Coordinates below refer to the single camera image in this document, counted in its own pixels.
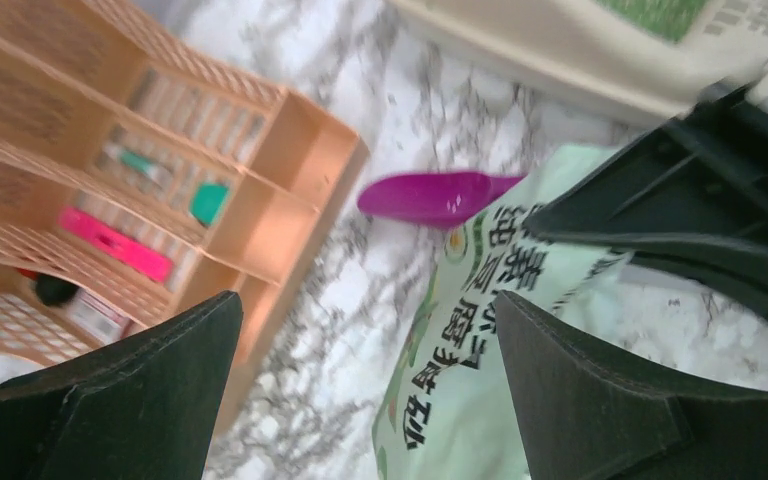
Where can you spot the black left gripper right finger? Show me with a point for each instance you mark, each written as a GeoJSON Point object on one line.
{"type": "Point", "coordinates": [587, 409]}

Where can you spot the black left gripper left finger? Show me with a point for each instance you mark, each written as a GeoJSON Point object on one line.
{"type": "Point", "coordinates": [144, 407]}

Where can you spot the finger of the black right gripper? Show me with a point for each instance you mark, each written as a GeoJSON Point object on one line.
{"type": "Point", "coordinates": [689, 198]}

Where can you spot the green litter bag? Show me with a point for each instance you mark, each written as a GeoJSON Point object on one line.
{"type": "Point", "coordinates": [447, 412]}

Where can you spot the beige litter box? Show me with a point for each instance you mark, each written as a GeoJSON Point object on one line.
{"type": "Point", "coordinates": [639, 62]}

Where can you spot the purple litter scoop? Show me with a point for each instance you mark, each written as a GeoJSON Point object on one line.
{"type": "Point", "coordinates": [436, 200]}

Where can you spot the red white small box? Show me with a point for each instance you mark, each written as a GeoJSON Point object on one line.
{"type": "Point", "coordinates": [97, 318]}

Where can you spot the red and black stamp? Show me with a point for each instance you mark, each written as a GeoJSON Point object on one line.
{"type": "Point", "coordinates": [50, 291]}

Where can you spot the green tape dispenser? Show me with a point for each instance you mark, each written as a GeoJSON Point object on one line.
{"type": "Point", "coordinates": [207, 201]}

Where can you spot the orange plastic file organizer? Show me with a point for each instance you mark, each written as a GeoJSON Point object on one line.
{"type": "Point", "coordinates": [75, 75]}

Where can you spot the green white glue stick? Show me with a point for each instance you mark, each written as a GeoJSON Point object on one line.
{"type": "Point", "coordinates": [149, 173]}

